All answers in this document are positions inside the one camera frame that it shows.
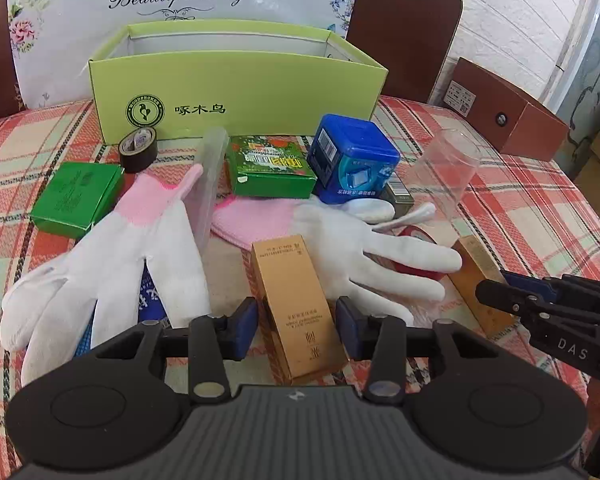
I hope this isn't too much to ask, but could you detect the tan carton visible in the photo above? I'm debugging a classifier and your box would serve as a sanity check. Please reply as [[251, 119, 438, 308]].
[[251, 235, 347, 385], [449, 235, 515, 338]]

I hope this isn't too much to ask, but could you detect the blue white packet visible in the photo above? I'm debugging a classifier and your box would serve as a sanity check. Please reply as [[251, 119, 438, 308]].
[[73, 266, 166, 358]]

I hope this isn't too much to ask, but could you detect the red tape roll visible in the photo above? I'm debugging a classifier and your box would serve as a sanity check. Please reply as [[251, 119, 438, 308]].
[[367, 226, 463, 281]]

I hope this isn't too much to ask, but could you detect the white pink glove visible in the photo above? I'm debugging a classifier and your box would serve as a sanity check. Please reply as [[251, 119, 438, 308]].
[[211, 196, 445, 326], [0, 164, 211, 385]]

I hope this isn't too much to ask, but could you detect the white oval pad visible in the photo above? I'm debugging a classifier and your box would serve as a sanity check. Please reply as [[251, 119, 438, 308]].
[[339, 197, 396, 224]]

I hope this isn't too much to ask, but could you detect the clear plastic cup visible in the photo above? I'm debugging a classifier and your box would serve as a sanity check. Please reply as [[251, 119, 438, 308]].
[[406, 128, 482, 221]]

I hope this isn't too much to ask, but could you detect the clear plastic case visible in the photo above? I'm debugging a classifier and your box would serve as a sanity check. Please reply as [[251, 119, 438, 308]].
[[183, 127, 230, 254]]

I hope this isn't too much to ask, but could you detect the small olive metal box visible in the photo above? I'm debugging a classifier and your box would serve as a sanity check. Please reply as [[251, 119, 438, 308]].
[[380, 172, 415, 218]]

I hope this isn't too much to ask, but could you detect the green floral printed box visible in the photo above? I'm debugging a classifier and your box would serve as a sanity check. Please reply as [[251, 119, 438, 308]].
[[226, 136, 316, 200]]

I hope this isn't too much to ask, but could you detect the plain green small box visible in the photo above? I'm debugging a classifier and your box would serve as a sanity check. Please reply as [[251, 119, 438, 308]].
[[30, 162, 123, 240]]

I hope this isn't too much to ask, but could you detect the brown cardboard box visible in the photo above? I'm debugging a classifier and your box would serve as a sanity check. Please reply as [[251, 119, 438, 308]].
[[443, 58, 569, 162]]

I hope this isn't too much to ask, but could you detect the blue gum container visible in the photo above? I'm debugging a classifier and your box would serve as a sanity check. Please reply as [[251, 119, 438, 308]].
[[306, 114, 400, 204]]

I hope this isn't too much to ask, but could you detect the black tape roll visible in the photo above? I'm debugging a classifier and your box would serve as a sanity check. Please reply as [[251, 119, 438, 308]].
[[118, 127, 158, 174]]

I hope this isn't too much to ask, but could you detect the light green cardboard box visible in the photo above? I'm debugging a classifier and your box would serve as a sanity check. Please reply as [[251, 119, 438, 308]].
[[88, 20, 388, 144]]

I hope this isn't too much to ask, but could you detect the dark brown headboard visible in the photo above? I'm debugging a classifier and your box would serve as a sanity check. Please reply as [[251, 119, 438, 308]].
[[0, 0, 463, 118]]

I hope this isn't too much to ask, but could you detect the floral Beautiful Day pillow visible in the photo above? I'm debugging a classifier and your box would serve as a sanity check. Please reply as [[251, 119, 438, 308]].
[[7, 0, 355, 108]]

